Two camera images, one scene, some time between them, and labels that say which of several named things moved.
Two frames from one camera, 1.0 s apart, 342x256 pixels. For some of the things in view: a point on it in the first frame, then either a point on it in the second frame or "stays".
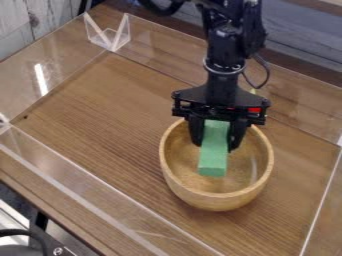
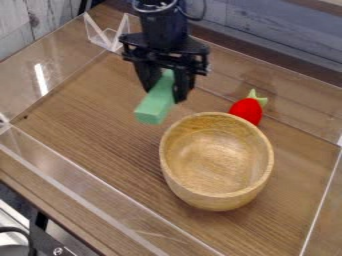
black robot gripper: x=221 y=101 -> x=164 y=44
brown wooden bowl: x=217 y=193 stays
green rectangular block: x=214 y=148 -> x=158 y=101
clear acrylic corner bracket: x=110 y=39 stays
